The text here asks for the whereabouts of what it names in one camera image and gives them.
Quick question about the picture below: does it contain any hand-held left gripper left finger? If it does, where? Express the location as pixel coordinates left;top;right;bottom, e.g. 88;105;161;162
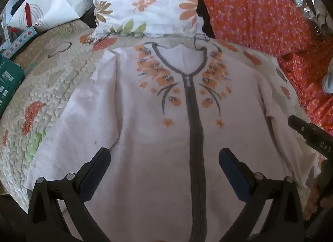
27;147;111;242

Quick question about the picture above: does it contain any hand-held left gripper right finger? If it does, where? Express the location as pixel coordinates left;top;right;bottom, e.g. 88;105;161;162
219;148;305;242

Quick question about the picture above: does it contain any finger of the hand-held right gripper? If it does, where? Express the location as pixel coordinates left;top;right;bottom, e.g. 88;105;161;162
288;114;326;144

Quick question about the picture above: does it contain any white flowered zip jacket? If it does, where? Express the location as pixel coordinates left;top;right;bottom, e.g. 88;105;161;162
25;41;323;242

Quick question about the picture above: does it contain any person's right hand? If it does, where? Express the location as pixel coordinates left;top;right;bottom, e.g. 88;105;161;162
305;174;323;220

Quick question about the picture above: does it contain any grey white cloth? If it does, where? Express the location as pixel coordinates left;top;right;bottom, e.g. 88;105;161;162
322;62;333;93

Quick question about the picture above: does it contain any heart print quilt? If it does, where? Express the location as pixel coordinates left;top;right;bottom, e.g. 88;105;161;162
0;20;323;212

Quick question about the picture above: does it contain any silver foil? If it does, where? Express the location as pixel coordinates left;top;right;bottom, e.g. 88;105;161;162
297;0;321;22

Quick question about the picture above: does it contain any green cardboard box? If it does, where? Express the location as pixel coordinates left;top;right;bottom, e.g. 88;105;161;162
0;56;25;118

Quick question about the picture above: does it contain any orange floral blanket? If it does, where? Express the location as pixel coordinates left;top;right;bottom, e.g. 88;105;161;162
196;0;333;138

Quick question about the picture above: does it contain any dark cloth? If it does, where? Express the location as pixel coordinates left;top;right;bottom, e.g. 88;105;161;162
196;0;216;39

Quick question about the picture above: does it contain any box with coloured shapes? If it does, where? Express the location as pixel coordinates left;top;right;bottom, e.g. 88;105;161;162
0;25;37;56

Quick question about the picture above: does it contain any white paper bag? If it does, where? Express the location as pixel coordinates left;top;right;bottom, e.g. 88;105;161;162
6;0;93;35

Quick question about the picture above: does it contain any white floral pillow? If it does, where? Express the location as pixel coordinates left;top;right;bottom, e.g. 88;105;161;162
90;0;206;40

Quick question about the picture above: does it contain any perforated metal rail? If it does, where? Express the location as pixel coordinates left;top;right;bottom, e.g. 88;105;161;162
1;13;13;47

